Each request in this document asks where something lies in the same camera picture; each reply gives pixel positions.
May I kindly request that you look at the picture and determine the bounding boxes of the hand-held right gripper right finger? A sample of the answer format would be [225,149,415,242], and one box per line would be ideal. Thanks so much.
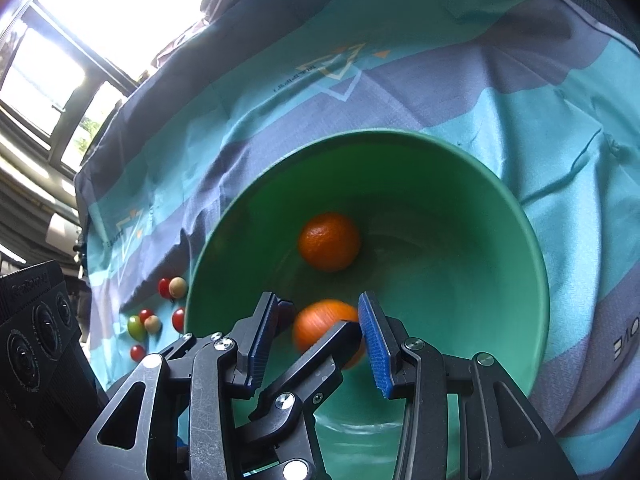
[358,290,576,480]

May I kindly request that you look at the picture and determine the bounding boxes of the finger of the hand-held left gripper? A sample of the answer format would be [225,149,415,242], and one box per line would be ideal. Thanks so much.
[234,320,362,480]

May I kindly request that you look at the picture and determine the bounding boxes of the teal and purple printed blanket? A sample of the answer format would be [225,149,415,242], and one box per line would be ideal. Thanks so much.
[74,0,640,480]

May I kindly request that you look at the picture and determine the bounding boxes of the green bowl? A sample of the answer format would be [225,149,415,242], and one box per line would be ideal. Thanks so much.
[183,130,551,480]

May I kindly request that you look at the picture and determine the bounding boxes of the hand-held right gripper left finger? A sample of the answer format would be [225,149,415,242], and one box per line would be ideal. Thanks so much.
[62,291,280,480]

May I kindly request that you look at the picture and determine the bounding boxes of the orange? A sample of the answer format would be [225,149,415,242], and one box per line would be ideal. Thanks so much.
[292,299,366,371]
[298,212,362,273]

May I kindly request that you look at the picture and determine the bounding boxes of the window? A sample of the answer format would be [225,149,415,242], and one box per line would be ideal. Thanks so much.
[0,0,213,178]

